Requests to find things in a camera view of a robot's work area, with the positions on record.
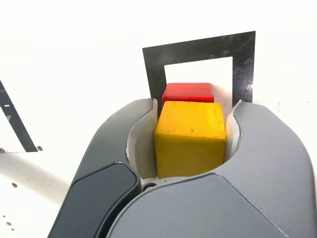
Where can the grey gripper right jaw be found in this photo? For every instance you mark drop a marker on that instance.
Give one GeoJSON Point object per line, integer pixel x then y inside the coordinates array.
{"type": "Point", "coordinates": [247, 198]}

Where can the red cube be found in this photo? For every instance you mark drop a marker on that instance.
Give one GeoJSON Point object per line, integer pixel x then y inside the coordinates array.
{"type": "Point", "coordinates": [188, 93]}

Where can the black tape square outline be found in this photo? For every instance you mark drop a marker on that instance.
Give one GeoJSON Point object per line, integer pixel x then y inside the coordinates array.
{"type": "Point", "coordinates": [198, 48]}

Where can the black tape strip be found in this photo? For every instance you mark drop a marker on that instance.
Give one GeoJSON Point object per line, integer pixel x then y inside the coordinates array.
{"type": "Point", "coordinates": [15, 119]}

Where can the yellow cube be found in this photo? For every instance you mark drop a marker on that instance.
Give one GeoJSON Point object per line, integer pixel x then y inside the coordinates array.
{"type": "Point", "coordinates": [188, 143]}

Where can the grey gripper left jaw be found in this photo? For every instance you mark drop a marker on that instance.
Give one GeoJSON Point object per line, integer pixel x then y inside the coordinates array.
{"type": "Point", "coordinates": [99, 186]}

